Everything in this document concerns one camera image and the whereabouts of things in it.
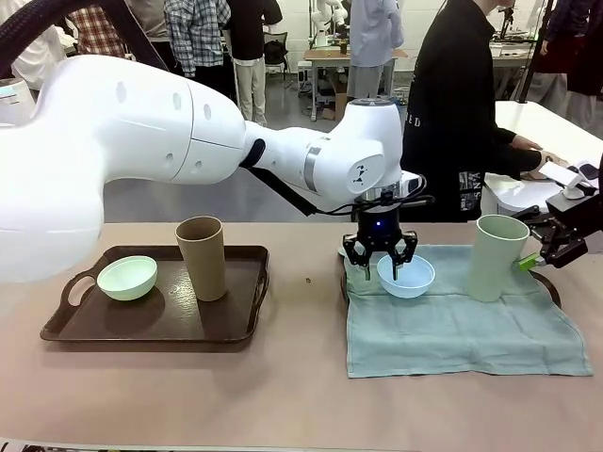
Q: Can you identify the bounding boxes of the background work table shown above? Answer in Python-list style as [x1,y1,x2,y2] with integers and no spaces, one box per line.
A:
[303,46,407,120]

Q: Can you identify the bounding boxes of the brown tall cup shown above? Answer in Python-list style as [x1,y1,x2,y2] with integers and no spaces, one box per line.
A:
[174,215,228,302]

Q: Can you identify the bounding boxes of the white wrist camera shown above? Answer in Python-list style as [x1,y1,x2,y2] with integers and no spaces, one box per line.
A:
[538,161,600,199]
[399,169,421,195]

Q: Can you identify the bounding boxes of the pale blue bowl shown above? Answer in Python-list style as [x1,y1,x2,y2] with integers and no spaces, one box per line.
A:
[376,253,437,300]

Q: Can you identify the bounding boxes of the pale green tall cup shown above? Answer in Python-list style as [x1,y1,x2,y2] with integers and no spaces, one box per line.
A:
[464,214,531,302]

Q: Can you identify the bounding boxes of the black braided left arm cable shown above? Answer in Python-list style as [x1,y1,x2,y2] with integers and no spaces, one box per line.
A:
[0,0,62,79]

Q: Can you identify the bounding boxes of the person in black shirt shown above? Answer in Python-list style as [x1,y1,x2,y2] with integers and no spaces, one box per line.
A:
[402,0,543,223]

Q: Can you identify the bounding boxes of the cardboard box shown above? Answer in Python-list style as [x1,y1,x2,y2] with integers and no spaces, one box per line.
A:
[319,77,350,121]

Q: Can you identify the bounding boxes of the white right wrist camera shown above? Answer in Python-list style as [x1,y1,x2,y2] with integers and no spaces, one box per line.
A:
[538,161,600,199]

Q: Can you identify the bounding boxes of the person's left forearm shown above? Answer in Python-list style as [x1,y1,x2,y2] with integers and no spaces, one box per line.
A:
[493,125,519,148]

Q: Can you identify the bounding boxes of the person in maroon clothes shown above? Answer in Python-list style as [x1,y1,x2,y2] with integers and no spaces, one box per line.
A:
[531,0,603,119]

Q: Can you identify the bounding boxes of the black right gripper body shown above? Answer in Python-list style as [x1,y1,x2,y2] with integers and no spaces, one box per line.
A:
[546,190,603,236]

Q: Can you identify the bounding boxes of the person in white shirt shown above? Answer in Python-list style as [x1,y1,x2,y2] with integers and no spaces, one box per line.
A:
[9,25,68,93]

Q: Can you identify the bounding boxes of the person in red plaid shirt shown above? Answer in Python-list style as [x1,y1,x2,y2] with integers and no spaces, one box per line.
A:
[68,0,131,60]

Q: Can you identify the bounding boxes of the person's right forearm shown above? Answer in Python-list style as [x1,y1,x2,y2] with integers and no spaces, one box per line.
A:
[493,140,543,174]

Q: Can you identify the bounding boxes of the teal cloth mat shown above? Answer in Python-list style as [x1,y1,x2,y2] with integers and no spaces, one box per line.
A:
[337,242,595,379]

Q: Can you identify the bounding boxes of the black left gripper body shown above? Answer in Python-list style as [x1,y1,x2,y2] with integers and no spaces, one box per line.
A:
[353,197,402,250]

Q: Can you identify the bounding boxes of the pale green bowl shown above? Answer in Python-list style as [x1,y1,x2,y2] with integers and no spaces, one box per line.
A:
[96,255,159,302]

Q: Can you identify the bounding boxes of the person's left hand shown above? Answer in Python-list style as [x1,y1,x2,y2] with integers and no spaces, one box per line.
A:
[514,136,546,154]

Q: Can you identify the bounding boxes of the black stand pole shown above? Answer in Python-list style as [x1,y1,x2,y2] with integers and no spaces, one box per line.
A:
[515,0,555,105]

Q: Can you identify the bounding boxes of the dark brown serving tray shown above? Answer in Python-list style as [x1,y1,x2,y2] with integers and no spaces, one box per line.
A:
[40,244,270,352]
[335,244,562,310]

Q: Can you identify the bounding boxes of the person in light blue shirt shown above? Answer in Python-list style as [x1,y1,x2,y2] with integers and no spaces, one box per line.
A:
[348,0,405,103]

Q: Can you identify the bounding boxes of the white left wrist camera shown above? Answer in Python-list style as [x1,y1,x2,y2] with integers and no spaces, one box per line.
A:
[399,169,421,195]

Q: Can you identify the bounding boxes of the thin black left camera cable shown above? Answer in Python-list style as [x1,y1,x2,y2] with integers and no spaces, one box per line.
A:
[239,138,434,218]

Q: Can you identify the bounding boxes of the person in black tee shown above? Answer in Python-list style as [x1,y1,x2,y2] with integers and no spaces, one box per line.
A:
[225,0,284,128]

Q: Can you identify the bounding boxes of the person in blue plaid shirt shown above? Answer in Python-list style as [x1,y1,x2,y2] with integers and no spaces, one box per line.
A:
[163,0,232,81]

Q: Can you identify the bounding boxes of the white cylindrical air purifier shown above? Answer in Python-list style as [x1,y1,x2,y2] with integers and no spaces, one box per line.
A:
[0,77,38,128]

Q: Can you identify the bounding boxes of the black office chair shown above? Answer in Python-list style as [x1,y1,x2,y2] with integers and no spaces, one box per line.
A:
[262,30,289,79]

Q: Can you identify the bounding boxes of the white side table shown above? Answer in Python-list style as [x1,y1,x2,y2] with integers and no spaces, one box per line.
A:
[484,99,603,222]

